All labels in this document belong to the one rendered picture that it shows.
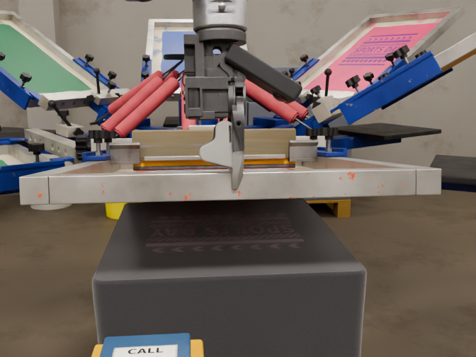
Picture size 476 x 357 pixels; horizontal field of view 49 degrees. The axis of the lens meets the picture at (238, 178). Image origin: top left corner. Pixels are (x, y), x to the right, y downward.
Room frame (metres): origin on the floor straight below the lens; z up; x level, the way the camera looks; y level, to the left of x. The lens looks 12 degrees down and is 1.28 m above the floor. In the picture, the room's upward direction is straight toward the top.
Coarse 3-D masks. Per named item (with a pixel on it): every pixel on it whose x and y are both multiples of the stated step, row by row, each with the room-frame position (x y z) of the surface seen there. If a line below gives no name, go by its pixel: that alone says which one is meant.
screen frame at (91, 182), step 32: (320, 160) 1.27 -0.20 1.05; (352, 160) 1.03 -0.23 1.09; (32, 192) 0.68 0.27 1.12; (64, 192) 0.69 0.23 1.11; (96, 192) 0.69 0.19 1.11; (128, 192) 0.69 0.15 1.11; (160, 192) 0.70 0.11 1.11; (192, 192) 0.70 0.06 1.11; (224, 192) 0.71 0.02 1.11; (256, 192) 0.71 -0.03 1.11; (288, 192) 0.71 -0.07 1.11; (320, 192) 0.72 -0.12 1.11; (352, 192) 0.72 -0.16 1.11; (384, 192) 0.73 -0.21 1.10; (416, 192) 0.73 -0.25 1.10
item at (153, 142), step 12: (132, 132) 1.28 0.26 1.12; (144, 132) 1.28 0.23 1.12; (156, 132) 1.28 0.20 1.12; (168, 132) 1.29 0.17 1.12; (180, 132) 1.29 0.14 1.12; (192, 132) 1.29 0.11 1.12; (204, 132) 1.30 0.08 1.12; (252, 132) 1.31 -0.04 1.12; (264, 132) 1.31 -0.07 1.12; (276, 132) 1.31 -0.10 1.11; (288, 132) 1.31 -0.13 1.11; (144, 144) 1.28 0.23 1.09; (156, 144) 1.28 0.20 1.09; (168, 144) 1.28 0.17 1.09; (180, 144) 1.29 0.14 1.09; (192, 144) 1.29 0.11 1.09; (252, 144) 1.30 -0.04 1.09; (264, 144) 1.30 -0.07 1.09; (276, 144) 1.31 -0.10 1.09; (288, 144) 1.31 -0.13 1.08; (144, 156) 1.27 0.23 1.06; (156, 156) 1.28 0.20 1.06; (168, 156) 1.28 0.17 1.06; (288, 156) 1.31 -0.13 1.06
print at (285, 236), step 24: (168, 216) 1.13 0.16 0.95; (192, 216) 1.13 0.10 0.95; (216, 216) 1.13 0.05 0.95; (240, 216) 1.13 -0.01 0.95; (264, 216) 1.13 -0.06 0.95; (168, 240) 0.97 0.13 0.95; (192, 240) 0.97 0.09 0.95; (216, 240) 0.97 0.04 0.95; (240, 240) 0.97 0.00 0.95; (264, 240) 0.97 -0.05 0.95; (288, 240) 0.97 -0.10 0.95
